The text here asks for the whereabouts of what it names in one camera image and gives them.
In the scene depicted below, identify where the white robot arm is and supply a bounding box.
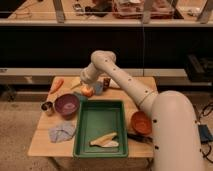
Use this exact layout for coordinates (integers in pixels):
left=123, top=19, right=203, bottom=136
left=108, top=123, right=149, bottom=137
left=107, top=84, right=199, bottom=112
left=80, top=50, right=205, bottom=171

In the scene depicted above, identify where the yellow and white sponge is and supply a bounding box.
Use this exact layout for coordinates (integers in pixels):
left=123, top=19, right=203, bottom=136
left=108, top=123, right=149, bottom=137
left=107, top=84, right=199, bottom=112
left=89, top=132, right=119, bottom=148

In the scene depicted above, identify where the purple bowl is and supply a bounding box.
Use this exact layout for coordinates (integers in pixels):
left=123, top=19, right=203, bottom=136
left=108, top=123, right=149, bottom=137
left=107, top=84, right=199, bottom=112
left=54, top=94, right=80, bottom=117

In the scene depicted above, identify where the orange toy carrot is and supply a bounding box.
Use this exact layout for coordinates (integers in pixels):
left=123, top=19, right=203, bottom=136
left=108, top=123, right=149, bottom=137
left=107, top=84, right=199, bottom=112
left=49, top=78, right=64, bottom=94

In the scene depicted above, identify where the green plastic tray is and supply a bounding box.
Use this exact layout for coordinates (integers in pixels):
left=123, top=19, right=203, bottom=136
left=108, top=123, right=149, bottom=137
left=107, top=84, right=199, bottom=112
left=73, top=100, right=128, bottom=158

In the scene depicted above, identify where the orange bowl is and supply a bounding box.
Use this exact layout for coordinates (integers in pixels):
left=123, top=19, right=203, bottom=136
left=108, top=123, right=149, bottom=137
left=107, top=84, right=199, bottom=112
left=131, top=111, right=152, bottom=135

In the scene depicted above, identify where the small metal cup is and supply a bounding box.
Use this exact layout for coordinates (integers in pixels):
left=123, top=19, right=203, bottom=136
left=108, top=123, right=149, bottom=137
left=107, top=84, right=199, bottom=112
left=41, top=101, right=54, bottom=116

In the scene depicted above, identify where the crumpled blue-grey cloth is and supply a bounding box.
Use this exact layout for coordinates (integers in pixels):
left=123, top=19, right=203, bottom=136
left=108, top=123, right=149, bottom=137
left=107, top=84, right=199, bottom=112
left=49, top=121, right=76, bottom=143

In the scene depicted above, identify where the wooden table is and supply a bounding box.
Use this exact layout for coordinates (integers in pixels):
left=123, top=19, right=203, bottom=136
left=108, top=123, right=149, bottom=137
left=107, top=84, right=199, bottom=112
left=28, top=76, right=153, bottom=158

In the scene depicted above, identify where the black utensil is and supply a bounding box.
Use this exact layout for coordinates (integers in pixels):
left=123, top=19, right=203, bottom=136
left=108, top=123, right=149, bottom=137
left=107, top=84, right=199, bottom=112
left=127, top=133, right=153, bottom=143

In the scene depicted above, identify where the dark foot pedal box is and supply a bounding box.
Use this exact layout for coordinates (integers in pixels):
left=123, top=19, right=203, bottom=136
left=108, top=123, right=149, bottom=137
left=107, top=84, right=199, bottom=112
left=198, top=124, right=213, bottom=143

